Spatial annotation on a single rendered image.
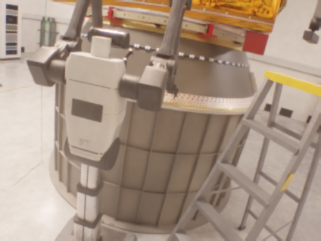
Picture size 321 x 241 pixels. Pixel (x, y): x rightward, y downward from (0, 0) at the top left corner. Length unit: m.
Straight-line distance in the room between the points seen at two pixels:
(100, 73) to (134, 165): 1.06
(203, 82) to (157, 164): 0.70
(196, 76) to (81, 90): 0.97
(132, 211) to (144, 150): 0.63
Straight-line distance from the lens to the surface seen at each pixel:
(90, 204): 1.15
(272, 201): 1.27
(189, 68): 1.61
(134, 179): 1.81
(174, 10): 1.03
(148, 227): 2.10
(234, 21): 1.63
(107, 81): 0.80
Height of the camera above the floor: 1.58
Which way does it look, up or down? 21 degrees down
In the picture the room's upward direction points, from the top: 11 degrees clockwise
